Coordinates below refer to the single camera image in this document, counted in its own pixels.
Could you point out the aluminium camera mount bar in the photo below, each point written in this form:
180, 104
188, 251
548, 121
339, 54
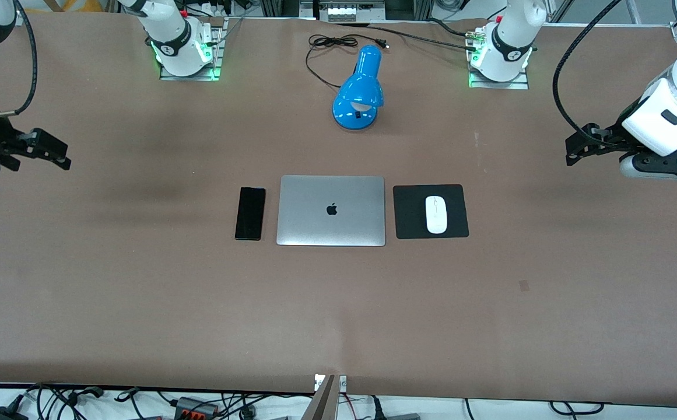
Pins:
323, 402

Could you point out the white power strip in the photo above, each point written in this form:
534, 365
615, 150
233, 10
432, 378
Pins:
347, 11

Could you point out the silver closed laptop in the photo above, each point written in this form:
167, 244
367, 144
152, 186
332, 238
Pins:
331, 221

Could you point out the blue desk lamp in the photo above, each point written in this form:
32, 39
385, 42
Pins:
361, 87

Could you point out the white computer mouse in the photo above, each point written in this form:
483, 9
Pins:
436, 214

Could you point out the black orange connector block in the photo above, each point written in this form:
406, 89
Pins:
195, 408

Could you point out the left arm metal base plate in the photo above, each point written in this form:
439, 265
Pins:
522, 84

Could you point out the black power adapter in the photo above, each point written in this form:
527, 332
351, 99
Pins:
6, 414

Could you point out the black smartphone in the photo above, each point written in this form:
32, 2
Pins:
250, 213

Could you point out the black square mouse pad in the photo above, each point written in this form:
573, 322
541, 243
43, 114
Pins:
408, 211

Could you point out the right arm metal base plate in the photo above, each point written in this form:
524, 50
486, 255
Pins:
216, 58

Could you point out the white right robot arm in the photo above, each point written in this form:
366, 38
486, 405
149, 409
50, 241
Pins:
175, 41

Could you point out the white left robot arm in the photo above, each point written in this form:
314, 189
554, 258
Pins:
507, 49

